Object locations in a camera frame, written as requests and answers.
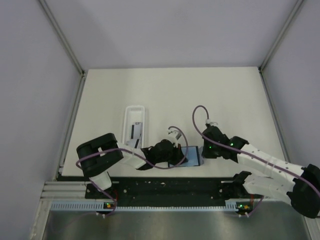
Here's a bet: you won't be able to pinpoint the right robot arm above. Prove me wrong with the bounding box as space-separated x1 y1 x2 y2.
202 123 320 219

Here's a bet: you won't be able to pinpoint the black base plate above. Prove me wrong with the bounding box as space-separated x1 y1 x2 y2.
84 176 263 207

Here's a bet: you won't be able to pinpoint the left aluminium frame post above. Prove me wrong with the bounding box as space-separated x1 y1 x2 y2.
36 0 85 75

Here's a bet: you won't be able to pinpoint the lower cards in basket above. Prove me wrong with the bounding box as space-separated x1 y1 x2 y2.
126 138 141 149

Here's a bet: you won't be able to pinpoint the aluminium frame post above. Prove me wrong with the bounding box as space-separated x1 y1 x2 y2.
258 0 307 74
36 0 85 75

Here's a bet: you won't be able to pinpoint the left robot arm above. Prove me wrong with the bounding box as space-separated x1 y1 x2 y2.
76 130 188 199

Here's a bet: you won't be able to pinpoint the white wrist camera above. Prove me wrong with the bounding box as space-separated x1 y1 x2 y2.
205 118 218 126
165 129 182 148

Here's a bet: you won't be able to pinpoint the grey slotted cable duct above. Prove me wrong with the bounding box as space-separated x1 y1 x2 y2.
50 201 251 212

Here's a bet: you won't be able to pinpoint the upper cards in basket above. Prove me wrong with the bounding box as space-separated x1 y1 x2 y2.
130 122 143 139

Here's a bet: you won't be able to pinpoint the cards in basket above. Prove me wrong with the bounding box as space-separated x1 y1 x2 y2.
130 122 143 139
126 138 141 149

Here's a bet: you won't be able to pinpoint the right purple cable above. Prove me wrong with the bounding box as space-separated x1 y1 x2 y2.
191 105 320 217

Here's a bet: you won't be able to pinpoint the purple cable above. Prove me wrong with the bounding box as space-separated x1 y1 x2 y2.
191 105 320 217
75 125 189 218

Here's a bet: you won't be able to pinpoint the right aluminium frame post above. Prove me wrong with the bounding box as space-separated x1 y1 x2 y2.
258 0 307 74

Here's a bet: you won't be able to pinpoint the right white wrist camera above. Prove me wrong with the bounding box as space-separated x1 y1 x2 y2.
205 118 218 126

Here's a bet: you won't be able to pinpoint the blue card holder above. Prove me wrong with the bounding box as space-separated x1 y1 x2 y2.
167 146 204 168

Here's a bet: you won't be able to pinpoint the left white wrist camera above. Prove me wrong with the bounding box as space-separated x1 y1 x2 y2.
165 129 182 148

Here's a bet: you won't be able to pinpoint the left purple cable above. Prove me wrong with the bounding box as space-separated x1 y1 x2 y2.
75 125 189 218

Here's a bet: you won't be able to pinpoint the white plastic basket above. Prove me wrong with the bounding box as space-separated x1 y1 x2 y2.
122 105 146 149

